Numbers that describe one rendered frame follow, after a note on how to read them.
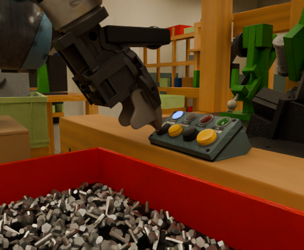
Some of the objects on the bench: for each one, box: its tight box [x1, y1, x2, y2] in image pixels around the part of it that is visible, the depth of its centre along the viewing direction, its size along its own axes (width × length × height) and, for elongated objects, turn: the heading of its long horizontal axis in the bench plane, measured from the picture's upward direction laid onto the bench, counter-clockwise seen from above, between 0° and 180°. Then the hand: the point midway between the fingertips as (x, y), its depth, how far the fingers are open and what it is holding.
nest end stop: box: [251, 97, 277, 120], centre depth 59 cm, size 4×7×6 cm
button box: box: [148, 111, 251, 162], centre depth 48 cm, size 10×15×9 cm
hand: (157, 120), depth 50 cm, fingers closed
